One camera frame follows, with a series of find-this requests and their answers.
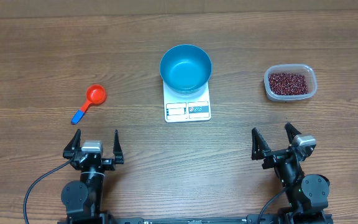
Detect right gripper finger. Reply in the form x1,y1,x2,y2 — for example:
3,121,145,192
251,128,272,160
285,123,301,145

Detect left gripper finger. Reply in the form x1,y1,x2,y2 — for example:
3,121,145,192
113,130,124,164
63,129,81,158

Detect red scoop with blue handle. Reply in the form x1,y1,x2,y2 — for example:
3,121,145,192
71,84,107,125

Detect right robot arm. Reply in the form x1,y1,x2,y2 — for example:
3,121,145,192
251,123,333,224

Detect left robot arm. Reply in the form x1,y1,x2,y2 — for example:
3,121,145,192
61,129,124,223

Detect white kitchen scale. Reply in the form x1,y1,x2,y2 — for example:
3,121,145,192
163,82,211,123

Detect blue bowl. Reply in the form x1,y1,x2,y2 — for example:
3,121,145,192
159,44,213,94

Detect red beans in container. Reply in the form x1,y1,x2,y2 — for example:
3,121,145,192
268,73,308,95

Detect clear plastic container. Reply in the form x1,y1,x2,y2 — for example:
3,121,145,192
264,64,318,102

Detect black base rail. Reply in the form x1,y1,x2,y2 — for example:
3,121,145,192
112,214,287,224

